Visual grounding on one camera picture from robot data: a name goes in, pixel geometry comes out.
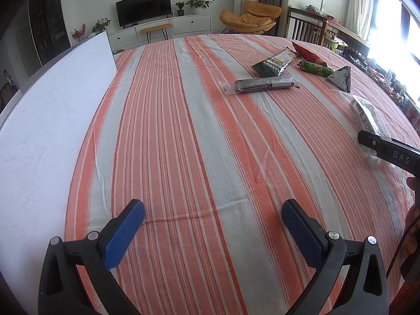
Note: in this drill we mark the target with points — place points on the dark stick snack packet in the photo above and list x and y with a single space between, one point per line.
262 84

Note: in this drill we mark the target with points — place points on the green white container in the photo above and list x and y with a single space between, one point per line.
334 43

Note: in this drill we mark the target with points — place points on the dark wooden chair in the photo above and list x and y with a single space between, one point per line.
305 26

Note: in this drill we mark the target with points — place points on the orange white striped blanket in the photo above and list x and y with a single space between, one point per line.
197 137

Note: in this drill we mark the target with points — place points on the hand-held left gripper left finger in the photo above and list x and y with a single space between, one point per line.
123 236

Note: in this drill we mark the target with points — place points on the person's right hand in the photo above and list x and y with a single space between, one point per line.
413 229

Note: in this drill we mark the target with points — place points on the red flower plant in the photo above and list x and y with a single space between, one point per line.
78 32

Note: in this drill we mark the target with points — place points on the small potted plant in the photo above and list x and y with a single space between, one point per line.
180 8

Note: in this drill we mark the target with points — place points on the green plant in white vase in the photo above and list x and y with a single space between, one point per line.
101 24

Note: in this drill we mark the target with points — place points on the blue white triangular packet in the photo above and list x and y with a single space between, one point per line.
341 78

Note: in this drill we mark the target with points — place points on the large leafy potted plant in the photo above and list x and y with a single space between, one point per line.
198 3

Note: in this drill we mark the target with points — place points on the wooden bench with metal legs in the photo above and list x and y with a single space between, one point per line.
156 26

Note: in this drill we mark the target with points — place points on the red snack packet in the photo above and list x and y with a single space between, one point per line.
305 52

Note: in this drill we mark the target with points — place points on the green sausage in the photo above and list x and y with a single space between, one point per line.
315 67

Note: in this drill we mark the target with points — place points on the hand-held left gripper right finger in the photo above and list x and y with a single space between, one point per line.
302 233

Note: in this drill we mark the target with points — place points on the orange lounge chair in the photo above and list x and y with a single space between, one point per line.
252 16

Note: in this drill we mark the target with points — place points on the clear dark packet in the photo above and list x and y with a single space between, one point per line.
364 111

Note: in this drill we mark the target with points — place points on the black yellow snack packet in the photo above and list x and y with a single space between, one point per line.
275 64

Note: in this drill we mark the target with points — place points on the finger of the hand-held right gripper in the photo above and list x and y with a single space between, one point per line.
369 139

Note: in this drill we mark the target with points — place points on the white television cabinet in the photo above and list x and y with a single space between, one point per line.
193 24

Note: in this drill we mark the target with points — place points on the black television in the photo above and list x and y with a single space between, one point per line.
144 6

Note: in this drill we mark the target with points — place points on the white curtain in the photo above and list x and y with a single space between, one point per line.
359 3

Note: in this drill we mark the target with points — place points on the window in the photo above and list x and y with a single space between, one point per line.
397 32

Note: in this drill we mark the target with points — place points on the wooden table with clutter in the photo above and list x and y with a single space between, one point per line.
347 31

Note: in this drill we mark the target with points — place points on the white cardboard box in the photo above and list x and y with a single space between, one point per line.
42 121

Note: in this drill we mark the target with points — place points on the black display cabinet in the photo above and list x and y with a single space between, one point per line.
49 26

